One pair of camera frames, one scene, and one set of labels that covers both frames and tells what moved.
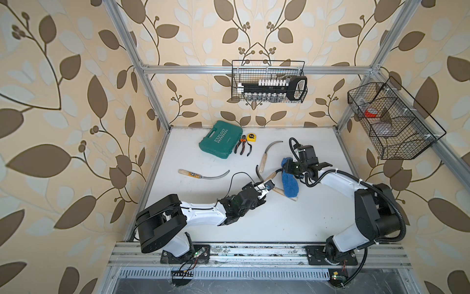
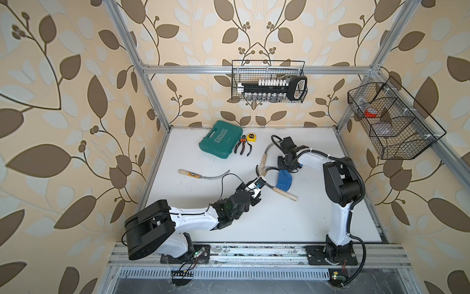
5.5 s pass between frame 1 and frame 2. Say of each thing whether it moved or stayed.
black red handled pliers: stayed
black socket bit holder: stayed
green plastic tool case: stayed
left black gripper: stayed
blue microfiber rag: moved
